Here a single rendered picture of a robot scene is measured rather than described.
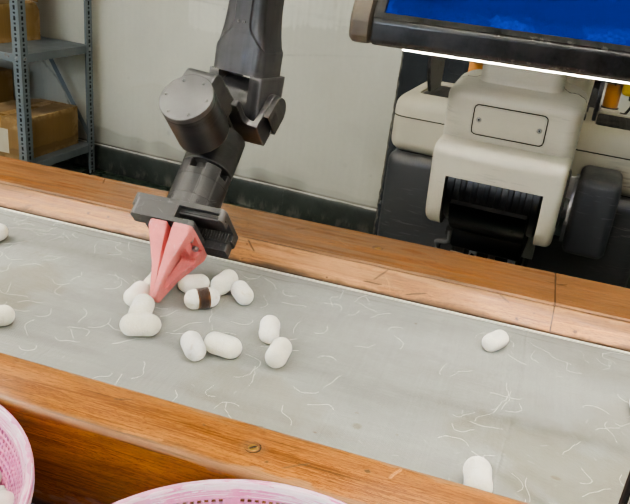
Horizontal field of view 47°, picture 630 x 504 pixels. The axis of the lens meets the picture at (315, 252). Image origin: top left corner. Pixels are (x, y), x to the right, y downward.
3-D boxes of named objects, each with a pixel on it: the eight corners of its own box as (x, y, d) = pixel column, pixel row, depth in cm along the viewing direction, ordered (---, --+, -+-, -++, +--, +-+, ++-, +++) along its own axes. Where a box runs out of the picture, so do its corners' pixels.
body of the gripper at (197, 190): (220, 225, 73) (243, 164, 76) (128, 205, 75) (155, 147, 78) (233, 254, 78) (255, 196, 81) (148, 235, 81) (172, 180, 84)
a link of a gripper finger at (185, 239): (165, 291, 70) (199, 208, 74) (99, 275, 71) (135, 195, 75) (184, 317, 76) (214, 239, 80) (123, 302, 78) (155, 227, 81)
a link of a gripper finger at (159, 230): (188, 296, 69) (221, 213, 73) (121, 280, 71) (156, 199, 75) (205, 322, 75) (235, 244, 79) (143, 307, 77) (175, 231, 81)
